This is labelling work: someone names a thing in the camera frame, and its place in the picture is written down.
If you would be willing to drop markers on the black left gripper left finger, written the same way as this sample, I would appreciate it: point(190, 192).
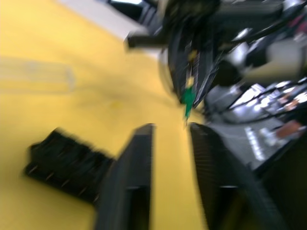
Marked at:
point(129, 167)

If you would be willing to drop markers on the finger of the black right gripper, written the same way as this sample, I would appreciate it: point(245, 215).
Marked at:
point(206, 72)
point(178, 67)

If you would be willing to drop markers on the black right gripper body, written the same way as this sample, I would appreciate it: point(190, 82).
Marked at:
point(187, 21)

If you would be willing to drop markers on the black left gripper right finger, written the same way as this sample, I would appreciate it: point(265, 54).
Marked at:
point(223, 182)

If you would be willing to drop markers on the green blade fuse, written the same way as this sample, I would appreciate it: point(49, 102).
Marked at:
point(189, 100)

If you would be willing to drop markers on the black fuse box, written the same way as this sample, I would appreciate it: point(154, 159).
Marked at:
point(67, 163)

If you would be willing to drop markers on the yellow foam mat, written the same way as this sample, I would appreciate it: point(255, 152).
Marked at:
point(72, 107)

